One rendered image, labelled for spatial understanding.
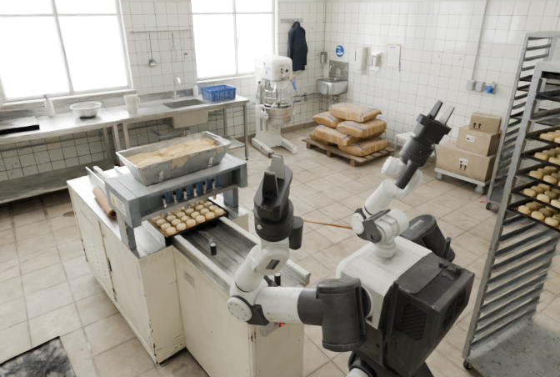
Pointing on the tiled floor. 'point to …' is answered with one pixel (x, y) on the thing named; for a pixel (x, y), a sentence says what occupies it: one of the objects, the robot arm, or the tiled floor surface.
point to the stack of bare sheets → (39, 362)
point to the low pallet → (347, 153)
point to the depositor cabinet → (137, 270)
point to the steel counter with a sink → (147, 108)
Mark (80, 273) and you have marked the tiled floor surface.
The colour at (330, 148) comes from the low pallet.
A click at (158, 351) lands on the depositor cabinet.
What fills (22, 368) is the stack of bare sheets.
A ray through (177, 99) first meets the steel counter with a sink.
